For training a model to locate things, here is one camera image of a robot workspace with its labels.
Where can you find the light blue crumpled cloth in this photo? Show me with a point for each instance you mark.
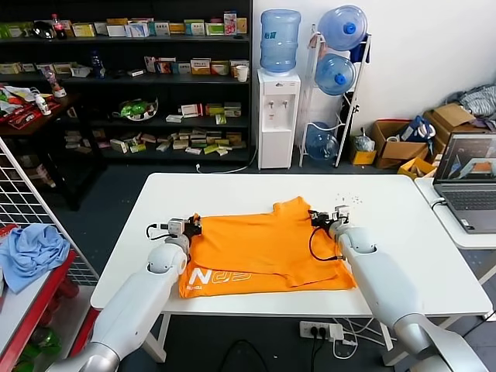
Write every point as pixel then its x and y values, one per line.
pixel 31 252

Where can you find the blue drink bottle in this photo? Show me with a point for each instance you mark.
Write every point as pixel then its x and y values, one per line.
pixel 97 66

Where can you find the dark wooden side table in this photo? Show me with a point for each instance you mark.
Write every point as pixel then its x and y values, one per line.
pixel 58 112

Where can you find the yellow orange medicine box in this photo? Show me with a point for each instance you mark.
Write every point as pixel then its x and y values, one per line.
pixel 201 66

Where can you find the open brown cardboard box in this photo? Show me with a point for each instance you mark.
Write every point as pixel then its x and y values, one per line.
pixel 403 151

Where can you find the green snack bag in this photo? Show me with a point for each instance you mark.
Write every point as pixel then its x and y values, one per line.
pixel 133 108

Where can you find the grey clothes pile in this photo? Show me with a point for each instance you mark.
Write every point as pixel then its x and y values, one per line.
pixel 478 102

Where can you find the blue water jug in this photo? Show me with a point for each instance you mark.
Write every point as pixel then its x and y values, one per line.
pixel 322 141
pixel 343 27
pixel 280 42
pixel 335 74

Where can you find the white red medicine box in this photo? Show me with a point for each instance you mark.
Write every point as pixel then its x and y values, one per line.
pixel 192 110

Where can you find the clear plastic bag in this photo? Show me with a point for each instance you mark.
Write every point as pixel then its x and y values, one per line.
pixel 364 143

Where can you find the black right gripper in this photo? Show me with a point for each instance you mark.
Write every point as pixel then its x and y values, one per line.
pixel 326 221

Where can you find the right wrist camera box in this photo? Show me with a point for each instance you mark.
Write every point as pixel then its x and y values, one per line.
pixel 343 213

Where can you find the yellow open cardboard box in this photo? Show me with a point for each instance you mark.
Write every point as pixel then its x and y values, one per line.
pixel 416 167

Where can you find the white blue medicine box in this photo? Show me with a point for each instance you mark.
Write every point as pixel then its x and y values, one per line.
pixel 137 29

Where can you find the small yellow box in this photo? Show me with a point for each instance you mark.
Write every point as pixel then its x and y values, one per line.
pixel 363 157

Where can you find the white paper cup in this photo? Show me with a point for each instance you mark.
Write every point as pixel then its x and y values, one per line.
pixel 242 73

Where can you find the grey laptop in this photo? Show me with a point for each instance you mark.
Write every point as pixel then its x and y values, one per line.
pixel 472 201

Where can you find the tall brown cardboard box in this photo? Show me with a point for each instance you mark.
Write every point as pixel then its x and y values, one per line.
pixel 449 116

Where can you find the colourful snack bag pile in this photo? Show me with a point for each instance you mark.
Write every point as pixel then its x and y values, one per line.
pixel 15 97

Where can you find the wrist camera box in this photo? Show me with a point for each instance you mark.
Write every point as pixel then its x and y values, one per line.
pixel 176 228
pixel 343 213

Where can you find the white water dispenser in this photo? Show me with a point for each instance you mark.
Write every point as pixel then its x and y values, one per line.
pixel 279 116

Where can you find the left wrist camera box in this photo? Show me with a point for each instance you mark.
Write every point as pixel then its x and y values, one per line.
pixel 176 228

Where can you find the small green box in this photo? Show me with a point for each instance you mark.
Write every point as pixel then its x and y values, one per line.
pixel 221 119

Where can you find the green medicine box stack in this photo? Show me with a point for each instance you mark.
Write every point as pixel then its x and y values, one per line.
pixel 15 29

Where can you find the pink tall box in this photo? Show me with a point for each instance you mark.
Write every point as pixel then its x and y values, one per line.
pixel 230 23

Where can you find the blue white bag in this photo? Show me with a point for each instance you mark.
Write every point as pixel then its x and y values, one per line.
pixel 418 129

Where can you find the flat white box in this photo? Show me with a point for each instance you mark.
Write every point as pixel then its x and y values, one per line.
pixel 193 150
pixel 174 118

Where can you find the red blue medicine box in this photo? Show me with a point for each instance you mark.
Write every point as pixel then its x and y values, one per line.
pixel 166 66

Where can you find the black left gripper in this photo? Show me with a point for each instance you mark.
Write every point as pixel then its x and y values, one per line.
pixel 191 229

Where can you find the white blue red box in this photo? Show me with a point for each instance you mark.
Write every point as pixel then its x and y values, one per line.
pixel 150 64

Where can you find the flat yellow box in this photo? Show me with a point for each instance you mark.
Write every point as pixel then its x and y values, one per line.
pixel 117 21

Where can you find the beige green box stack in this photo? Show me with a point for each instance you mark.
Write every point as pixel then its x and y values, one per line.
pixel 215 109

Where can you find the white metal jug rack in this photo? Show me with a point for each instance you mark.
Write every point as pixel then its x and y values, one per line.
pixel 345 128

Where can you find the cola bottle red cap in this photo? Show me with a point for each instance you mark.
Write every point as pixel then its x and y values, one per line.
pixel 59 29

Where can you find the white tape roll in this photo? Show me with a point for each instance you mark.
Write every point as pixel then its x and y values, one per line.
pixel 394 139

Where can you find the black shelf unit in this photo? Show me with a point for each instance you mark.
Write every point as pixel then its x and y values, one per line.
pixel 174 91

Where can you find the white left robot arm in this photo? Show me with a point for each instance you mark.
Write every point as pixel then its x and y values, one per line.
pixel 131 302

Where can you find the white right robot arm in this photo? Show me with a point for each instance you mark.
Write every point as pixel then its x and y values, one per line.
pixel 387 286

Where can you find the lime green box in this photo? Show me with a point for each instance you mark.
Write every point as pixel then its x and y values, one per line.
pixel 211 149

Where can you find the white orange medicine box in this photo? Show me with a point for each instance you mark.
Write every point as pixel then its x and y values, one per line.
pixel 221 68

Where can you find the white power strip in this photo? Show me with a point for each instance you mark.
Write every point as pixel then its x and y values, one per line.
pixel 321 330

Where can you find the pink patterned bottle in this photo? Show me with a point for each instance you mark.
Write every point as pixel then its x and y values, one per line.
pixel 54 79

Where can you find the red snack package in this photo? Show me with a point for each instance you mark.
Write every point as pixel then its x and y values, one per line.
pixel 25 117

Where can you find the dark blue hanging cloth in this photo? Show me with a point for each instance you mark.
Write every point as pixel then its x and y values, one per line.
pixel 362 50

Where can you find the red frame shelf cart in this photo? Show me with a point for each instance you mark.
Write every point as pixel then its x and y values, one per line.
pixel 38 306

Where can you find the white teal medicine box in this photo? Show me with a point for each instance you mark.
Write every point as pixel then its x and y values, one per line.
pixel 184 68
pixel 195 28

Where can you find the shiny metal bowl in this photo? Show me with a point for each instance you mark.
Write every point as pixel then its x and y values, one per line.
pixel 43 30

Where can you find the orange t-shirt white print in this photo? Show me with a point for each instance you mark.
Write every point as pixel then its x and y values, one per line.
pixel 263 248

